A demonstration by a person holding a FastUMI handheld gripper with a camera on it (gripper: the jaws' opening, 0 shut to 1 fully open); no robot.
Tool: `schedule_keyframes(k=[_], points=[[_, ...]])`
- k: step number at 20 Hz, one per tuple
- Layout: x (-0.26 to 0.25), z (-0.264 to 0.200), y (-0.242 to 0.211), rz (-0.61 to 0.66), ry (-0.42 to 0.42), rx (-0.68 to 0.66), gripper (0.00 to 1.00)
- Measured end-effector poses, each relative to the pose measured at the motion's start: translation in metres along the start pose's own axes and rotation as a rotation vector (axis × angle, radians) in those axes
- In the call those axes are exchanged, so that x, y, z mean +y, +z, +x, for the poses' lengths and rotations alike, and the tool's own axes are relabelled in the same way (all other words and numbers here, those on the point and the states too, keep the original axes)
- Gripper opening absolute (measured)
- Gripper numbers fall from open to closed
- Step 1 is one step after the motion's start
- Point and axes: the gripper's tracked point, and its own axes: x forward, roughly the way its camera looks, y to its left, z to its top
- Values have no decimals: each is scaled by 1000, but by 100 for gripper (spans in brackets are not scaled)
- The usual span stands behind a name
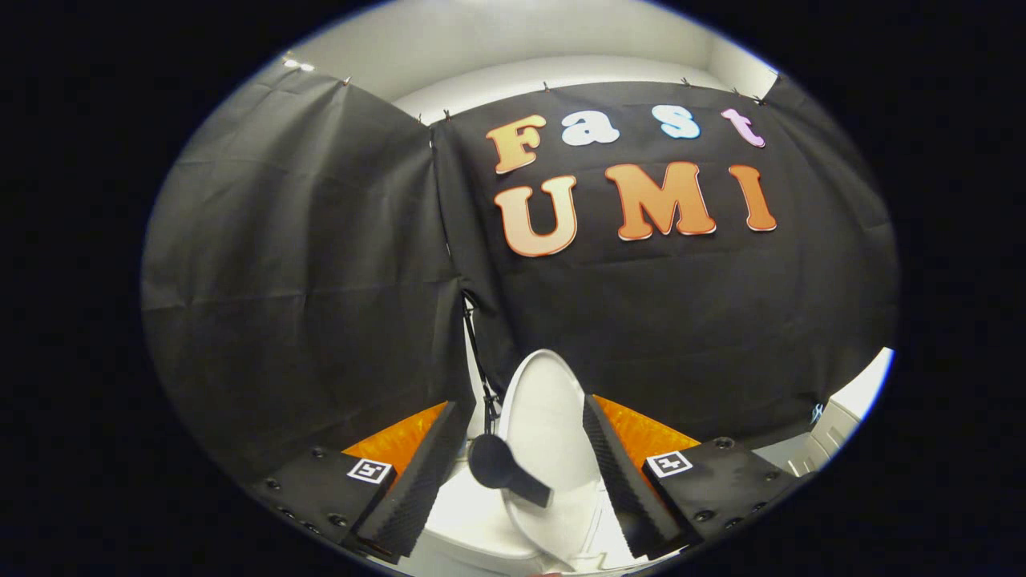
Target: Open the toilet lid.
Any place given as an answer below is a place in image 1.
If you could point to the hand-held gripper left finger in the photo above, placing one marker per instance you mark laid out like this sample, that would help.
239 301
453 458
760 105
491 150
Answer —
421 489

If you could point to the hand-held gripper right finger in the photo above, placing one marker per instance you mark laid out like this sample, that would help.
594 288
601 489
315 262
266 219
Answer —
621 489

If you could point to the white toilet lid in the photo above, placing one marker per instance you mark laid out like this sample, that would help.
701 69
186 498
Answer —
545 401

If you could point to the white toilet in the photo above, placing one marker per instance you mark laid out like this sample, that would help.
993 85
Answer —
473 525

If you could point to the thin black pole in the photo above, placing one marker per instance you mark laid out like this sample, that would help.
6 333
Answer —
474 336

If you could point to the white drawer cabinet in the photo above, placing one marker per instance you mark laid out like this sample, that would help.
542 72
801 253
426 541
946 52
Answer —
834 425

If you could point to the black backdrop cloth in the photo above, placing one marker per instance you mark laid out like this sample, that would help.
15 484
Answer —
321 280

